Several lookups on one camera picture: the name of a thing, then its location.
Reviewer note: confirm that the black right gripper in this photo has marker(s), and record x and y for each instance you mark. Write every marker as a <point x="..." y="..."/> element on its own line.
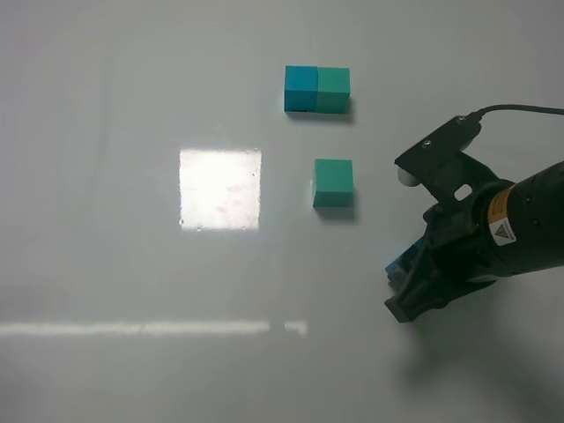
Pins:
<point x="458" y="257"/>

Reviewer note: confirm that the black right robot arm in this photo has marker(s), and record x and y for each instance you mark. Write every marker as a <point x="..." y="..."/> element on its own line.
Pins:
<point x="502" y="229"/>

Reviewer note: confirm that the green template cube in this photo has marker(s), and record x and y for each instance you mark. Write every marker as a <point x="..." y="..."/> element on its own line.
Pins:
<point x="333" y="90"/>

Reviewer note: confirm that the blue template cube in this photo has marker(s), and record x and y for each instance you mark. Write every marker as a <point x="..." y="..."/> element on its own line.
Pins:
<point x="301" y="87"/>

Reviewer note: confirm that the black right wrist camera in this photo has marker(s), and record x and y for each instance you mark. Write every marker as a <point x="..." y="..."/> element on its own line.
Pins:
<point x="439" y="163"/>

